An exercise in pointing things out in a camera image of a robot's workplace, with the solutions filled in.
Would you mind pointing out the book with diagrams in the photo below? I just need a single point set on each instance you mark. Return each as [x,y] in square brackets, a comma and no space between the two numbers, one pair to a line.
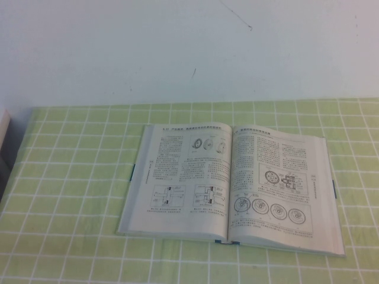
[207,165]

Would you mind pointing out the green white checked tablecloth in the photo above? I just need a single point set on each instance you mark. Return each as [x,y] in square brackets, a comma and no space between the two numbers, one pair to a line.
[74,207]

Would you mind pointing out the white panel edge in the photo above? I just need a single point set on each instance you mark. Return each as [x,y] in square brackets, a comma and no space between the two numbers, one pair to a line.
[4,127]

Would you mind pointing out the dark grey object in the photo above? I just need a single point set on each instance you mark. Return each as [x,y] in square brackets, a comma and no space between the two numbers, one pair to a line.
[4,177]

